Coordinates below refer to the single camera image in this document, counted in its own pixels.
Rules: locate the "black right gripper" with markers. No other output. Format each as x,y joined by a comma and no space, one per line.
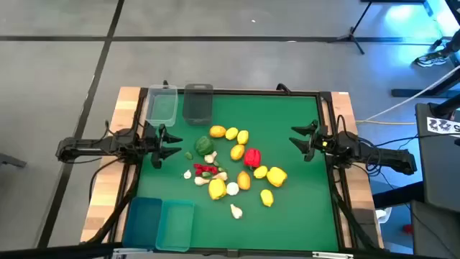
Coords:
325,147

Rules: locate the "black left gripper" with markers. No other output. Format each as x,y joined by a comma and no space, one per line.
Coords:
152,144

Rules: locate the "green chili pepper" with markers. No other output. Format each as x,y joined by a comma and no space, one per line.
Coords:
188,155
216,164
206,175
221,169

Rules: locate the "small garlic bulb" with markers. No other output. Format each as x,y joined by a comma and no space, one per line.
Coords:
187,174

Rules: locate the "red chili pepper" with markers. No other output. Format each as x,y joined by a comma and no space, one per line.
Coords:
198,172
197,166
206,168
214,171

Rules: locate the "green bell pepper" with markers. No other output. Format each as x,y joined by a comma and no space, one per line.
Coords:
204,145

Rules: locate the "clear plastic basket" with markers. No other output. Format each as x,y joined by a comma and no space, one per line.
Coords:
161,108

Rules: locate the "garlic bulb with stem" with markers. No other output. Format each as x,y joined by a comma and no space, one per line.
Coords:
221,176
236,211
201,181
210,157

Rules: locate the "clear container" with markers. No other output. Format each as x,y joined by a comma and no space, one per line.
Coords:
197,106

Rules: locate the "yellow bell pepper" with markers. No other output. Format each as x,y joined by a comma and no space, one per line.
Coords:
217,188
276,176

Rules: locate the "yellow lemon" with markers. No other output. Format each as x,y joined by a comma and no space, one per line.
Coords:
243,137
267,198
260,172
231,133

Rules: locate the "red bell pepper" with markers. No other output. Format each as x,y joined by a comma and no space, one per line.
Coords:
252,157

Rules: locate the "round white garlic bulb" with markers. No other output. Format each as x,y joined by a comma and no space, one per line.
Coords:
232,188

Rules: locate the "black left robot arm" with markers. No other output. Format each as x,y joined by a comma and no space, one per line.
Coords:
86,145

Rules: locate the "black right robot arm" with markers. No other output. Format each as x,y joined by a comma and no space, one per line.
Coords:
391,158

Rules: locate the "blue plastic basket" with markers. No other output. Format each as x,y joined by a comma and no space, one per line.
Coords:
142,223

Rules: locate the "teal plastic basket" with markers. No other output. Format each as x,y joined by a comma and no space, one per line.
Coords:
176,226

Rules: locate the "green table mat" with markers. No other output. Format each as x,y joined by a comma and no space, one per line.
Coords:
287,216

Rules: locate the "black desk foot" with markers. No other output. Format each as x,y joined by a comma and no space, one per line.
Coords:
399,93

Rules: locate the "dark beam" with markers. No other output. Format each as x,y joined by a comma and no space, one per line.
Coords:
395,196

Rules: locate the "small white object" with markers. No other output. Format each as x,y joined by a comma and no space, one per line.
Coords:
382,214

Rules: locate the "black tripod stand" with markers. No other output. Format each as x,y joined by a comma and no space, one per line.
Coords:
350,35

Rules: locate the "white printed label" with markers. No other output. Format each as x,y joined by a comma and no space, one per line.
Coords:
442,126

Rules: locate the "small red object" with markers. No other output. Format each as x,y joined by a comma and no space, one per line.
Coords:
408,228

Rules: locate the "black pole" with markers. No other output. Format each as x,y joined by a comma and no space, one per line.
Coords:
447,105

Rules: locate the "person's shoe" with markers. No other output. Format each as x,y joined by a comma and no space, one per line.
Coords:
429,60

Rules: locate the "black crossbar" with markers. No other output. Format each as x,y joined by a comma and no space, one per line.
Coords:
54,253

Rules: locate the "grey chair leg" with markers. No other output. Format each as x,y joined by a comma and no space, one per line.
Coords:
10,160

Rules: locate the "grey box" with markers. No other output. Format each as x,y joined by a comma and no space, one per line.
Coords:
435,230

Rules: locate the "person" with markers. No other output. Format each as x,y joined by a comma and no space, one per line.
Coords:
453,45

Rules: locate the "black table frame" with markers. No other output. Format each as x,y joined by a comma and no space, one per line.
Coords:
251,92

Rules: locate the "silver metal bracket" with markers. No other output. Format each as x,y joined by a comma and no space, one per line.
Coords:
332,255
127,252

